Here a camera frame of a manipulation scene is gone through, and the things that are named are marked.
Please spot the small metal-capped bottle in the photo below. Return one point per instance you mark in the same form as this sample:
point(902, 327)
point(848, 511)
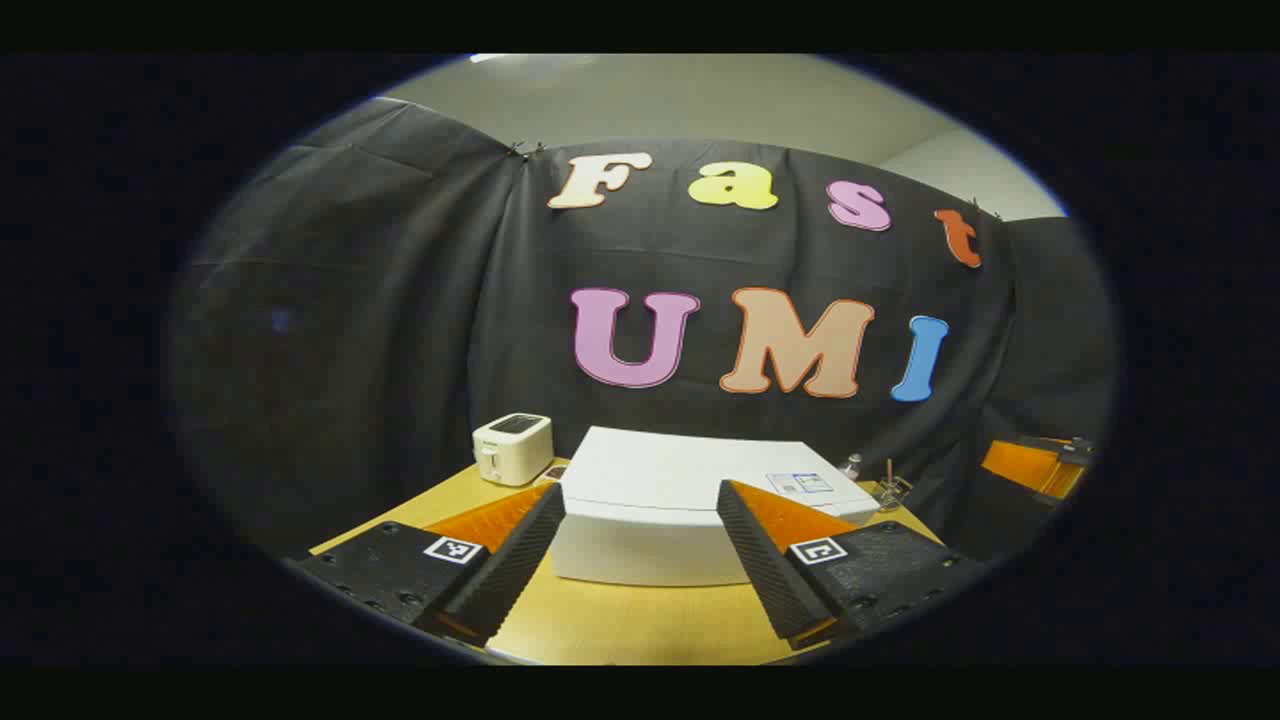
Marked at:
point(853, 466)

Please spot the white microwave oven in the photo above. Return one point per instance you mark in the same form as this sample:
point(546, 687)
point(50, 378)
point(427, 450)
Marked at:
point(650, 490)

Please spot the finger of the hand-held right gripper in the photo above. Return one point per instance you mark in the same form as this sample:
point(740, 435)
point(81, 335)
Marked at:
point(1025, 462)

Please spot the white divided snack tray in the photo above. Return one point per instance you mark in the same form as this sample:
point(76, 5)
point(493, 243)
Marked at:
point(552, 472)

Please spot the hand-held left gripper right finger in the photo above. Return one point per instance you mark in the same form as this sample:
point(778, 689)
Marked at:
point(765, 565)

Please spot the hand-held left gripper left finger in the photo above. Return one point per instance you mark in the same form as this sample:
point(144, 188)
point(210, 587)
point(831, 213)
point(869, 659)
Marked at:
point(520, 560)

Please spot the black backdrop cloth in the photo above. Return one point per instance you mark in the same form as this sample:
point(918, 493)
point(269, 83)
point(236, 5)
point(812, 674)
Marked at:
point(400, 320)

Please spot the black binder clip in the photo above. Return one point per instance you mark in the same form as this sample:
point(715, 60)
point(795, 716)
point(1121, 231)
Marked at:
point(525, 150)

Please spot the white toaster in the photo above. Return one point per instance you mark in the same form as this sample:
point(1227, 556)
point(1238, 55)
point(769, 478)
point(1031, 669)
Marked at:
point(512, 450)

